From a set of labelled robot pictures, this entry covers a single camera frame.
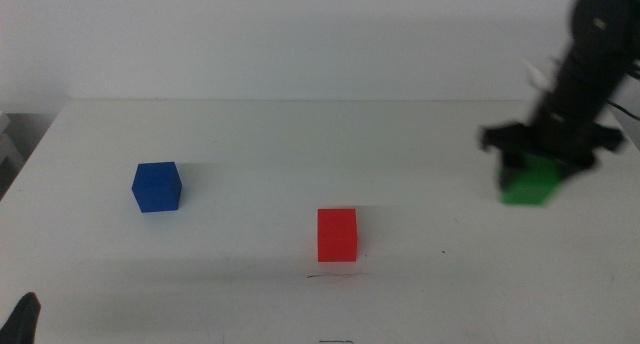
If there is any green cube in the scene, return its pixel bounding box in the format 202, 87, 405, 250
499, 153, 566, 207

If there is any red cube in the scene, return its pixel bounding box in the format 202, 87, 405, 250
317, 208, 359, 263

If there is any blue cube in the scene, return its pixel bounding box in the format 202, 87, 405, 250
131, 161, 183, 214

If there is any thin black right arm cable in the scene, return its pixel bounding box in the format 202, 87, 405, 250
604, 98, 640, 121

